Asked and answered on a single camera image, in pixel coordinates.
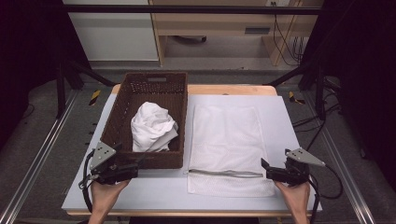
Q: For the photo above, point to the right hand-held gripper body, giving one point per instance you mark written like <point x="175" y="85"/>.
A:
<point x="299" y="169"/>

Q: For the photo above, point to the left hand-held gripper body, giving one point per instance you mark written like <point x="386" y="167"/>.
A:
<point x="102" y="155"/>

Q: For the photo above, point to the white garment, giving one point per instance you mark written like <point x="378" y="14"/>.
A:
<point x="152" y="126"/>

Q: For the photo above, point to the white mesh laundry bag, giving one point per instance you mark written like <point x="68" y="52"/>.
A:
<point x="227" y="137"/>

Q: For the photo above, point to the brown wicker basket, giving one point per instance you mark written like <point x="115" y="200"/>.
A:
<point x="149" y="93"/>

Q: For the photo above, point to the person's right hand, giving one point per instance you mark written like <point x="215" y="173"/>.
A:
<point x="295" y="196"/>

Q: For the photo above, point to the person's left hand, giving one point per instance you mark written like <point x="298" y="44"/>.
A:
<point x="104" y="194"/>

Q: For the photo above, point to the pale grey table cover sheet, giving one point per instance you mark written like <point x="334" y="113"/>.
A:
<point x="155" y="189"/>

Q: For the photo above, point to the yellow clamp left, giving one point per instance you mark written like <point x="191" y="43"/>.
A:
<point x="94" y="97"/>

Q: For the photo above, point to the yellow clamp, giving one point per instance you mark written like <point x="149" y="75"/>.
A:
<point x="294" y="99"/>
<point x="94" y="97"/>

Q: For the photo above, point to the yellow clamp right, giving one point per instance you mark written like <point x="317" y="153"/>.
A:
<point x="294" y="99"/>

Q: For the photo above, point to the black metal stand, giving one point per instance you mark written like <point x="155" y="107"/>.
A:
<point x="60" y="93"/>
<point x="320" y="93"/>

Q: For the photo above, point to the wooden table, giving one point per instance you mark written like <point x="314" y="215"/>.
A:
<point x="230" y="90"/>

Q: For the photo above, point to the black curtain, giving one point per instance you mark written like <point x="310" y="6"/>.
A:
<point x="364" y="77"/>
<point x="28" y="46"/>

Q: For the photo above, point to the white cabinet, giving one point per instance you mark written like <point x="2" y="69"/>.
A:
<point x="115" y="37"/>

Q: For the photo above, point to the light wooden desk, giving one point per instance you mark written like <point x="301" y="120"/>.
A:
<point x="218" y="23"/>

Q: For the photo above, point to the black horizontal bar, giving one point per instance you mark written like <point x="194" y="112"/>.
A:
<point x="186" y="9"/>

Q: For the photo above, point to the aluminium floor rail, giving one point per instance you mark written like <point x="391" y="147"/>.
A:
<point x="345" y="174"/>
<point x="37" y="155"/>

